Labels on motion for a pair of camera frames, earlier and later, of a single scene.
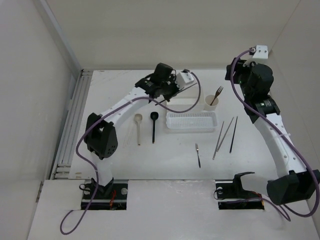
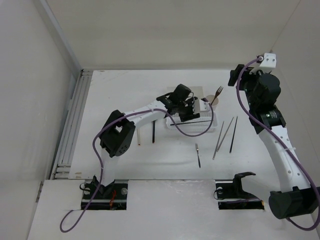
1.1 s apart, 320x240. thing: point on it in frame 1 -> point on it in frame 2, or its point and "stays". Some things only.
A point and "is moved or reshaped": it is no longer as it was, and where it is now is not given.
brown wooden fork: (217, 94) stays
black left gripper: (172, 79) -> (191, 115)
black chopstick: (180, 90) is moved or reshaped
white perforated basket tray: (191, 122) stays
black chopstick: (233, 134) stays
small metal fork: (197, 148) stays
